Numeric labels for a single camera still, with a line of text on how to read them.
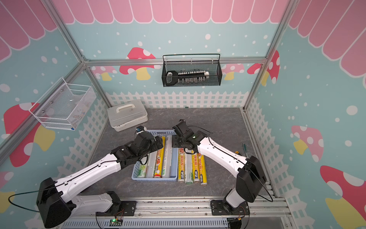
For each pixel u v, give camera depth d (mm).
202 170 836
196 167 851
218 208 735
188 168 848
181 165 864
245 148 967
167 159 873
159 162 872
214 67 946
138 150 575
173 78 894
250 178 417
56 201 383
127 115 997
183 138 600
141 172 816
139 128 699
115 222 728
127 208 742
